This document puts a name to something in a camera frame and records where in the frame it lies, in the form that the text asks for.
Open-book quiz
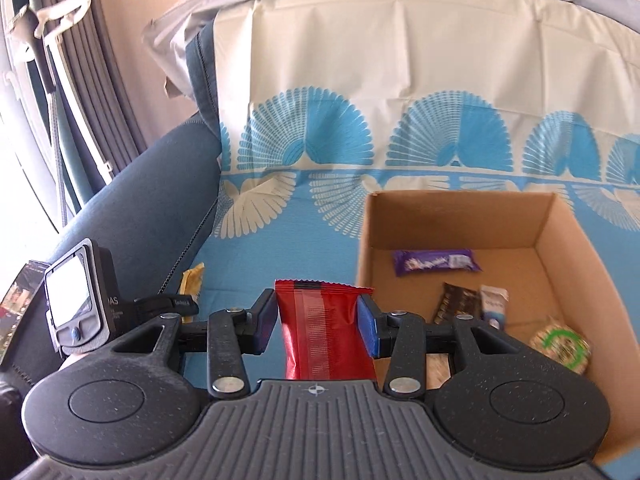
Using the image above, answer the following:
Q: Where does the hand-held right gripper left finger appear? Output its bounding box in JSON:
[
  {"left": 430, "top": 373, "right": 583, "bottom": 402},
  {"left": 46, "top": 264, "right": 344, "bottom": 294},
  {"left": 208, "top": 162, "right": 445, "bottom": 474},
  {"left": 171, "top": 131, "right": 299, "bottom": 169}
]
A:
[{"left": 107, "top": 289, "right": 278, "bottom": 401}]

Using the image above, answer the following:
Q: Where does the dark clothes stand pole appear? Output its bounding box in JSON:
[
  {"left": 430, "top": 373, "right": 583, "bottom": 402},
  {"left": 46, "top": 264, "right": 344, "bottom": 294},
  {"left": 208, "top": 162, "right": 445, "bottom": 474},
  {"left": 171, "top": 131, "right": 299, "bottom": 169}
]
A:
[{"left": 22, "top": 5, "right": 68, "bottom": 233}]

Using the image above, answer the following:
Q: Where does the dark printed packet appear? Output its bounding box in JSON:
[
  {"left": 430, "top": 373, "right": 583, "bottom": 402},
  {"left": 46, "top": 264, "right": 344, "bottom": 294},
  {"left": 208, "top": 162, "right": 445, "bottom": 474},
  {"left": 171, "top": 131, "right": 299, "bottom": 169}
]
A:
[{"left": 0, "top": 259, "right": 52, "bottom": 368}]

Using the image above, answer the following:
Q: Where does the black snack packet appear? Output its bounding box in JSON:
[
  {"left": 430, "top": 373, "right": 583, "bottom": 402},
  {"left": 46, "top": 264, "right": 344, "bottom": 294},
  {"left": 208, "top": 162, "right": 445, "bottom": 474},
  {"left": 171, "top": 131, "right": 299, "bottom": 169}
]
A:
[{"left": 431, "top": 282, "right": 482, "bottom": 326}]

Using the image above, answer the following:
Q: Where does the small white blue packet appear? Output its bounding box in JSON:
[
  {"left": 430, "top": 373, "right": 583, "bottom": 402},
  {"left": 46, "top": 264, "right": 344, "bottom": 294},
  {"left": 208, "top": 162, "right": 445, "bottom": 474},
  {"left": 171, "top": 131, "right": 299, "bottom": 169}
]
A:
[{"left": 479, "top": 284, "right": 511, "bottom": 332}]

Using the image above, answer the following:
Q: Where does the red foil snack packet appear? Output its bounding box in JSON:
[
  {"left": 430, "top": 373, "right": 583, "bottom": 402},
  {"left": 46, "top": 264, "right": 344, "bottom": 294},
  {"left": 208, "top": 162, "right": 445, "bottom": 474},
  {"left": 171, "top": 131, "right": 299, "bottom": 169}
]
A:
[{"left": 274, "top": 279, "right": 378, "bottom": 382}]

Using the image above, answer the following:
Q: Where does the round biscuit packet green label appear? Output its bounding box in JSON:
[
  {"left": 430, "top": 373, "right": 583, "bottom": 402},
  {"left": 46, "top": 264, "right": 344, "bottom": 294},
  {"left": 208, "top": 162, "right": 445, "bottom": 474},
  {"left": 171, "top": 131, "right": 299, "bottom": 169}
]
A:
[{"left": 529, "top": 314, "right": 592, "bottom": 377}]

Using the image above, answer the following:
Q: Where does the purple chocolate bar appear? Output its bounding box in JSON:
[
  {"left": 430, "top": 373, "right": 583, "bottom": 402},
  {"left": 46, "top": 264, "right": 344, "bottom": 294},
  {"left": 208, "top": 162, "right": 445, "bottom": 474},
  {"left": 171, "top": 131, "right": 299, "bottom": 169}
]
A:
[{"left": 392, "top": 249, "right": 484, "bottom": 277}]

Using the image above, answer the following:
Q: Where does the blue white fan-print cloth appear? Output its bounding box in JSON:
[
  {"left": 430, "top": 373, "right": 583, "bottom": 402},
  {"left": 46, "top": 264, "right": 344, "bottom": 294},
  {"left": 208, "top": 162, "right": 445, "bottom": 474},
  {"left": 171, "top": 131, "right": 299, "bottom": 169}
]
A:
[{"left": 180, "top": 0, "right": 640, "bottom": 311}]

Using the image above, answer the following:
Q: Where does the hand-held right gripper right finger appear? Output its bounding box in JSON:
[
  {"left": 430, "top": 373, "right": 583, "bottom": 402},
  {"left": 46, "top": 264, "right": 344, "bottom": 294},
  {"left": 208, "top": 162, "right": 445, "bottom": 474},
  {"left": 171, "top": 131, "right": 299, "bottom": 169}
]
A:
[{"left": 356, "top": 294, "right": 526, "bottom": 401}]

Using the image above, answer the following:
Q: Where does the grey curtain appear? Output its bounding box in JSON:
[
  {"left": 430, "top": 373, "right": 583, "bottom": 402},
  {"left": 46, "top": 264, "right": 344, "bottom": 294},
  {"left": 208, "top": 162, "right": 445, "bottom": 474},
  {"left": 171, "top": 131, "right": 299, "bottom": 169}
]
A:
[{"left": 47, "top": 0, "right": 146, "bottom": 206}]

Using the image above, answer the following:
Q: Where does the white clothes hanger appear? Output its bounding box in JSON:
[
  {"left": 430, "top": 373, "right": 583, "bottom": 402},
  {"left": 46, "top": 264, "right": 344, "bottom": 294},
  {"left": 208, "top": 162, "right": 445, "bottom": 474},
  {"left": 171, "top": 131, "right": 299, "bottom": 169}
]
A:
[{"left": 7, "top": 0, "right": 103, "bottom": 53}]

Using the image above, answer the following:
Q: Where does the yellow wafer packet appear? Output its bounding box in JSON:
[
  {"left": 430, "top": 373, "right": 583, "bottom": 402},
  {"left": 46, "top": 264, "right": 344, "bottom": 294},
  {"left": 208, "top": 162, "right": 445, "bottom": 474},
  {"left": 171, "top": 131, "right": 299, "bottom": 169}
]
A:
[{"left": 179, "top": 264, "right": 207, "bottom": 325}]

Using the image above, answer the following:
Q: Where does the blue sofa backrest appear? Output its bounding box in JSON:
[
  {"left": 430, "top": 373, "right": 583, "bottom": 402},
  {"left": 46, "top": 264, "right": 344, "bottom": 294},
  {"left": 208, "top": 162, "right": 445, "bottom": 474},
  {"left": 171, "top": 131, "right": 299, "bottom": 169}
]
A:
[{"left": 184, "top": 22, "right": 223, "bottom": 133}]

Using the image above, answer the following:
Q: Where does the blue sofa armrest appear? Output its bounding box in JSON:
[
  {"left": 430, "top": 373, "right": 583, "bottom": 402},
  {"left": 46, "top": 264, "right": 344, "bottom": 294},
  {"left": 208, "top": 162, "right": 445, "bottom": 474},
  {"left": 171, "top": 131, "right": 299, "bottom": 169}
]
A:
[{"left": 7, "top": 112, "right": 223, "bottom": 376}]

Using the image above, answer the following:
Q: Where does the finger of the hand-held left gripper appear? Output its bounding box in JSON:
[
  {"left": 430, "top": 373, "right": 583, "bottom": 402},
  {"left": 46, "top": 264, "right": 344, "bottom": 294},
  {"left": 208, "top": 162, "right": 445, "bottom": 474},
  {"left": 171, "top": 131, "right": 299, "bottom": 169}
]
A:
[{"left": 135, "top": 294, "right": 201, "bottom": 318}]

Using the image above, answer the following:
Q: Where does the brown cardboard box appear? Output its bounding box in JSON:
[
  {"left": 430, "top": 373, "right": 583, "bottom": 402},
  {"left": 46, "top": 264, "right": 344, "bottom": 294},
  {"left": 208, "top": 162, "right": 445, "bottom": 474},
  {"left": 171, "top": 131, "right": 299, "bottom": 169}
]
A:
[{"left": 354, "top": 191, "right": 640, "bottom": 466}]

